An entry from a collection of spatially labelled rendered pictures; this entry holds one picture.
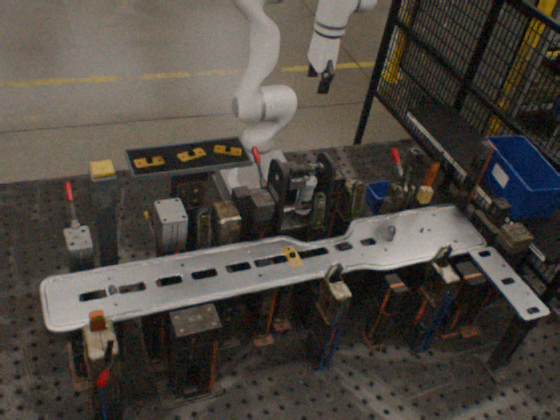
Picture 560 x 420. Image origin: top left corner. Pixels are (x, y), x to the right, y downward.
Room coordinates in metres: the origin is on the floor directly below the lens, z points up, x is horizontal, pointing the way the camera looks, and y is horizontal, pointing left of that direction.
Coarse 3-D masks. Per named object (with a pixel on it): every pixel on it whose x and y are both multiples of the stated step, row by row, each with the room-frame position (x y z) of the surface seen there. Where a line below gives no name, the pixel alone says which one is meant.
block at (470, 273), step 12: (468, 264) 1.42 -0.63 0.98; (468, 276) 1.36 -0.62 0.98; (480, 276) 1.37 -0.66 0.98; (456, 288) 1.36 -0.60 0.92; (468, 288) 1.33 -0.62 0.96; (480, 288) 1.35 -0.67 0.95; (456, 300) 1.34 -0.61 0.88; (468, 300) 1.34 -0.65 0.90; (456, 312) 1.34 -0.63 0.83; (444, 324) 1.34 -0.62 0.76; (456, 324) 1.35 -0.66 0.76; (444, 336) 1.33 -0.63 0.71
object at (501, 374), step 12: (528, 312) 1.25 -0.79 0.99; (516, 324) 1.24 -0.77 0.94; (528, 324) 1.22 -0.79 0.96; (504, 336) 1.26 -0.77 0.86; (516, 336) 1.23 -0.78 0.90; (504, 348) 1.24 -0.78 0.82; (516, 348) 1.24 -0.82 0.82; (480, 360) 1.27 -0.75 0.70; (492, 360) 1.25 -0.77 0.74; (504, 360) 1.23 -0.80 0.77; (492, 372) 1.22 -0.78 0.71; (504, 372) 1.24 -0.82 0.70
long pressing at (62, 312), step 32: (352, 224) 1.48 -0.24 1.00; (384, 224) 1.51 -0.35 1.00; (416, 224) 1.54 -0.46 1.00; (448, 224) 1.57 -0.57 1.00; (192, 256) 1.21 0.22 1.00; (224, 256) 1.23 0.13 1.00; (256, 256) 1.26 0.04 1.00; (320, 256) 1.31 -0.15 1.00; (352, 256) 1.33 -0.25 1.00; (384, 256) 1.36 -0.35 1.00; (416, 256) 1.39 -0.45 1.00; (64, 288) 1.01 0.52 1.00; (96, 288) 1.03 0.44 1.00; (160, 288) 1.07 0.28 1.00; (192, 288) 1.09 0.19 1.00; (224, 288) 1.11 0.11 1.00; (256, 288) 1.14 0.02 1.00; (64, 320) 0.91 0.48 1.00
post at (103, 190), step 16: (112, 176) 1.33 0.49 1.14; (96, 192) 1.30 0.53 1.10; (112, 192) 1.32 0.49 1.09; (96, 208) 1.30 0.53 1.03; (112, 208) 1.32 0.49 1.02; (96, 224) 1.32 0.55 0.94; (112, 224) 1.32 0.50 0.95; (96, 240) 1.34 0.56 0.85; (112, 240) 1.32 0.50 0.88; (112, 256) 1.32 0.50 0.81
